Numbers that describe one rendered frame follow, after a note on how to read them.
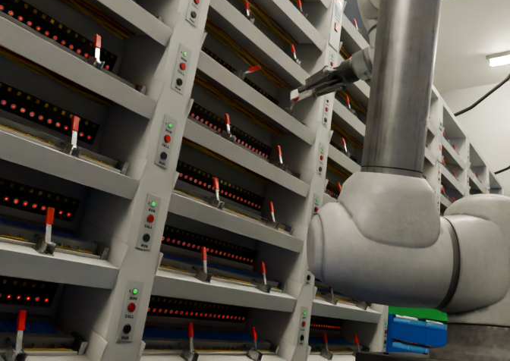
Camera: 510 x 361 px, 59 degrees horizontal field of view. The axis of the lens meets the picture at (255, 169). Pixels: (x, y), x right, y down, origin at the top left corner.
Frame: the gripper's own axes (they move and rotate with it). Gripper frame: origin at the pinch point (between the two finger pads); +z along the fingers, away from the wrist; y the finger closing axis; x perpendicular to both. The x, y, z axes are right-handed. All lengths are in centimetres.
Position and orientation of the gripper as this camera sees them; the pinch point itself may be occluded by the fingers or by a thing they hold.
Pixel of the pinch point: (300, 93)
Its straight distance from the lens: 153.7
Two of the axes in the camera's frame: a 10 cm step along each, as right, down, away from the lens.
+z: -8.0, 3.0, 5.3
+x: -0.6, -9.1, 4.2
